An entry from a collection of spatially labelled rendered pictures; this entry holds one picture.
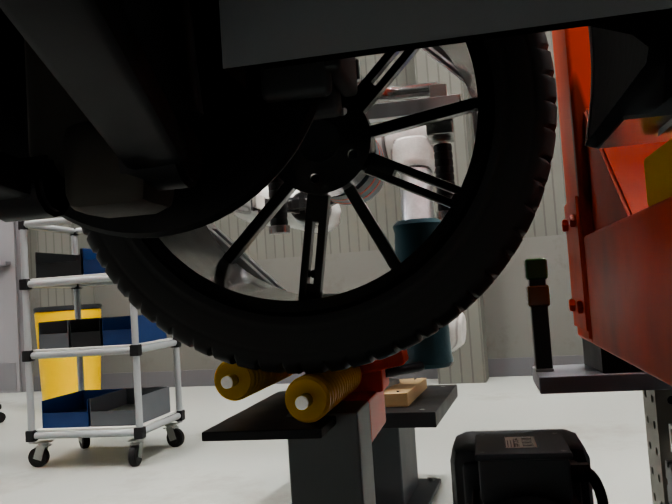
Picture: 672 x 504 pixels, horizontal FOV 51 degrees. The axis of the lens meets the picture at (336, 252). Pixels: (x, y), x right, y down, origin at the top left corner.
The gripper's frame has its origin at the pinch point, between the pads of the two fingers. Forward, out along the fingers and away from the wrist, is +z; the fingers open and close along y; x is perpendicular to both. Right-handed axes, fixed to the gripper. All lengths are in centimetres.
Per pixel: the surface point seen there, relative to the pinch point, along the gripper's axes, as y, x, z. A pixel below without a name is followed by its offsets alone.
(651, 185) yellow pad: -55, -13, 76
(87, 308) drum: 204, -20, -261
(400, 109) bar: -26.8, 13.2, 11.0
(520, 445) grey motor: -42, -40, 60
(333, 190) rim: -18.8, -5.8, 42.5
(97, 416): 115, -64, -116
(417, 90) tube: -30.2, 16.6, 10.6
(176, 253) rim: 0, -14, 57
